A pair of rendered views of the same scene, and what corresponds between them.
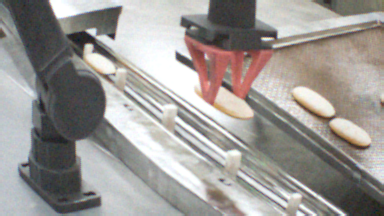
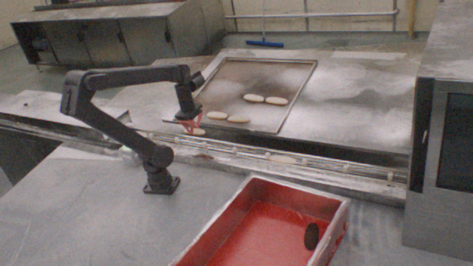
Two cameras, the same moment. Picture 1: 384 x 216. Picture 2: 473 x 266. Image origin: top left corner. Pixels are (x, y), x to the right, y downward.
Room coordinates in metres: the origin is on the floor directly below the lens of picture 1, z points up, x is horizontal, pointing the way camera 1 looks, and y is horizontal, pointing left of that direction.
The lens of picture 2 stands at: (-0.35, 0.26, 1.64)
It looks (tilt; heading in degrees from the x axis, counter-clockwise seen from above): 31 degrees down; 338
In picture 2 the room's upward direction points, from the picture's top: 11 degrees counter-clockwise
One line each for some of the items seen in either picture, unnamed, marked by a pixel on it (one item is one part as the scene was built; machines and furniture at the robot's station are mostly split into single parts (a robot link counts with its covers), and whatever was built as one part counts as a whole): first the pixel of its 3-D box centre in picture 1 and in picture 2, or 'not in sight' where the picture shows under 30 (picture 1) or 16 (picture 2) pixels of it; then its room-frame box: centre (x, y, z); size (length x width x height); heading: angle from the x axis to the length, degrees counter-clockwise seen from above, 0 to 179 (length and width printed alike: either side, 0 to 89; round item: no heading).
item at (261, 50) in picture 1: (232, 61); (192, 120); (0.90, -0.04, 0.97); 0.07 x 0.07 x 0.09; 34
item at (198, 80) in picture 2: not in sight; (187, 77); (0.92, -0.07, 1.13); 0.11 x 0.09 x 0.12; 120
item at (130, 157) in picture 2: not in sight; (134, 156); (1.03, 0.20, 0.84); 0.08 x 0.08 x 0.11; 34
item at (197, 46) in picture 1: (223, 62); (190, 122); (0.89, -0.03, 0.97); 0.07 x 0.07 x 0.09; 34
